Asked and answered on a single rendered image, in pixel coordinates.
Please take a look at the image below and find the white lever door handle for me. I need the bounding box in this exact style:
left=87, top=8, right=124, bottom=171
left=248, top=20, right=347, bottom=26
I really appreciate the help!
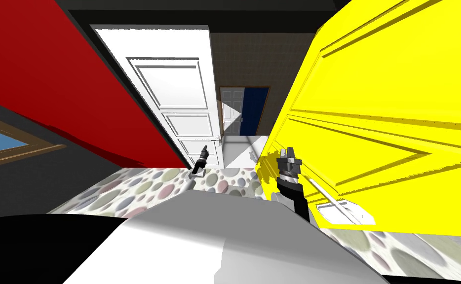
left=303, top=176, right=377, bottom=226

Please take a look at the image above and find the small white panelled door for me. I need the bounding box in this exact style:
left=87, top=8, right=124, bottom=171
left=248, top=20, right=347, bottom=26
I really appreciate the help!
left=220, top=88, right=245, bottom=136

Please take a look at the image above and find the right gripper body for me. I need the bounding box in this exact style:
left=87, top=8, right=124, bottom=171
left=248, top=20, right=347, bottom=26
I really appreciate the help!
left=276, top=156, right=304, bottom=179

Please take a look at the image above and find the large white panelled door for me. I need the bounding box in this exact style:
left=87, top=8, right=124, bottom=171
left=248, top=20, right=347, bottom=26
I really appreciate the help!
left=90, top=25, right=226, bottom=170

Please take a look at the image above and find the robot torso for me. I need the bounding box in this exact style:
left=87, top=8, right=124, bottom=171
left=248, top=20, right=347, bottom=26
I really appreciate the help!
left=62, top=189, right=391, bottom=284

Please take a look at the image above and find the yellow panelled door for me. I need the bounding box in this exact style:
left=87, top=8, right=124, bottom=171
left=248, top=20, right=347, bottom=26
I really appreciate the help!
left=255, top=0, right=461, bottom=238

